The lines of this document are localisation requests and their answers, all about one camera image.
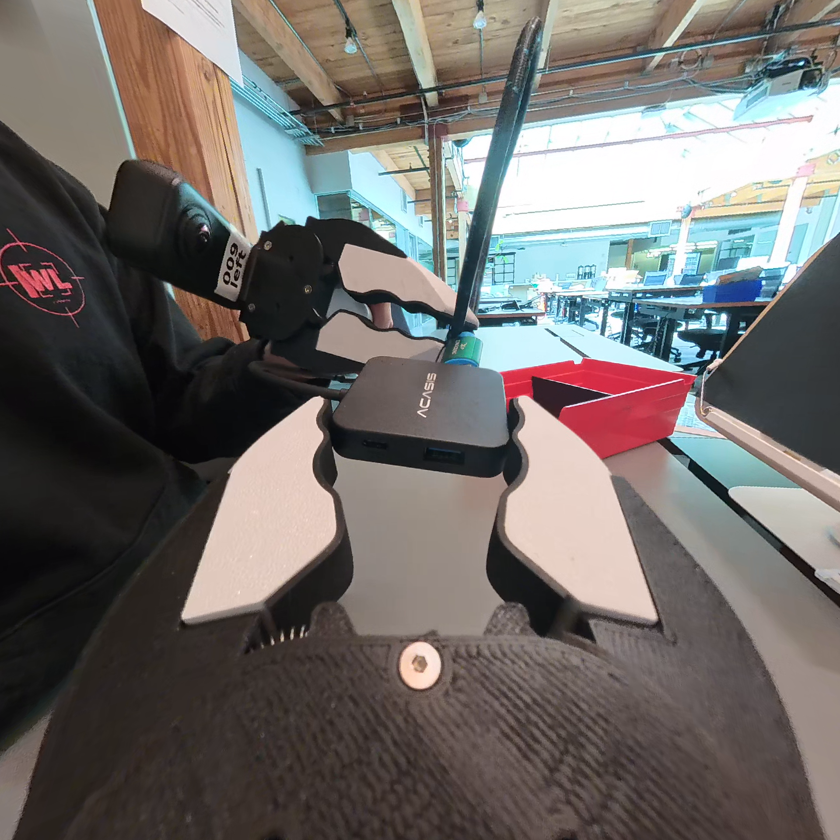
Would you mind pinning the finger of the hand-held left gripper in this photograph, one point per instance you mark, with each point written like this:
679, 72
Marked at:
354, 341
400, 279

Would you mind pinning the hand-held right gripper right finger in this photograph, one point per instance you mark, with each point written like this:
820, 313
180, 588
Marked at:
571, 531

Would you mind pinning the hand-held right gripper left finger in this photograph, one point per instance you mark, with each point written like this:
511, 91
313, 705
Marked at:
269, 531

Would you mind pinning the black USB hub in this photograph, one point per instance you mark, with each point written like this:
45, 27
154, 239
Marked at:
420, 407

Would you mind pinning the red bin with black divider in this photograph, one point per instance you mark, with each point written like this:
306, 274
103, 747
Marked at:
630, 426

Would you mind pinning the grey desk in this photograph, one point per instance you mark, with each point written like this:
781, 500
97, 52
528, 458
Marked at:
413, 538
709, 459

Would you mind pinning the person's left hand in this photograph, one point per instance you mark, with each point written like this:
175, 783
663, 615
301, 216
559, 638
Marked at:
382, 316

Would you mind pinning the black bin divider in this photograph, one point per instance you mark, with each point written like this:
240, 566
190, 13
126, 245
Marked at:
564, 397

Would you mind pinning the tablet on white stand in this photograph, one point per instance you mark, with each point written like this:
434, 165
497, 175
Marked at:
787, 525
787, 367

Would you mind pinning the wooden pillar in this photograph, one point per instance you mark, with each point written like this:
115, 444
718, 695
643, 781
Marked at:
164, 98

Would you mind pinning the row of office desks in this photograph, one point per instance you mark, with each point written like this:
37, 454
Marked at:
623, 302

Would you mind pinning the person's black hoodie torso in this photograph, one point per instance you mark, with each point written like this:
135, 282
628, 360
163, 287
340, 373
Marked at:
65, 426

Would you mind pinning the ceiling track spotlight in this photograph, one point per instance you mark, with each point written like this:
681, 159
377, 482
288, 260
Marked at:
479, 18
350, 43

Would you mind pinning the white paper notice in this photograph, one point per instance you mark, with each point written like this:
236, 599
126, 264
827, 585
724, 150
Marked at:
197, 26

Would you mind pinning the blue storage bin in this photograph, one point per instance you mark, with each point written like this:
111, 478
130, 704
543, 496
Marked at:
732, 292

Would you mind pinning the ceiling projector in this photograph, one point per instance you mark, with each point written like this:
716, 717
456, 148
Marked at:
781, 85

